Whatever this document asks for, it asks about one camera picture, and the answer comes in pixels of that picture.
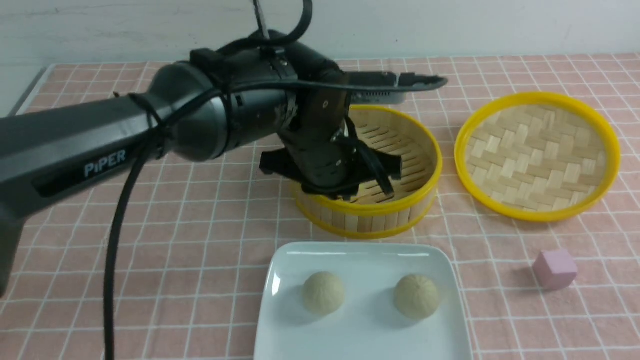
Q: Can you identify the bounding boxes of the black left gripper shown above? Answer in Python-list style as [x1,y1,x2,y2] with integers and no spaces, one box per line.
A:
[259,89,403,202]

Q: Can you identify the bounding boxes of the white steamed bun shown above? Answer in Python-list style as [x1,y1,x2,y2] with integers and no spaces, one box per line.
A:
[301,271,346,317]
[393,274,441,321]

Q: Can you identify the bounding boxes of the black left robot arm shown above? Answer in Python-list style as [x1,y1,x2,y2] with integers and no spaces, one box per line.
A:
[0,30,447,294]

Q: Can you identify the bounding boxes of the white square plate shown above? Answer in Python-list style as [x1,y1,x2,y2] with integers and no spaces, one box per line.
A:
[253,241,474,360]

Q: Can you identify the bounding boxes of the bamboo steamer basket yellow rim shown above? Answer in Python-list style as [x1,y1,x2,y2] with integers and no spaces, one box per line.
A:
[291,105,442,240]

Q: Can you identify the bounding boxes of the pink checkered tablecloth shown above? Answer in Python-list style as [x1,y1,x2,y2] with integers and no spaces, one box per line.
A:
[1,53,639,360]

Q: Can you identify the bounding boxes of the woven bamboo steamer lid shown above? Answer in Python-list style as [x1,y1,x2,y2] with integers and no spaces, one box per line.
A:
[454,91,621,223]

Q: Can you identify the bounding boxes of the pink cube block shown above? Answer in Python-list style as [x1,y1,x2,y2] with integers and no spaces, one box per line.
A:
[532,248,578,291]

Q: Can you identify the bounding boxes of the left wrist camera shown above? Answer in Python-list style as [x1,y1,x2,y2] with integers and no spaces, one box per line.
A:
[346,71,448,105]

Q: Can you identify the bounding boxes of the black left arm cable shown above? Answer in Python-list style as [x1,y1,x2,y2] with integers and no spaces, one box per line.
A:
[102,0,448,360]

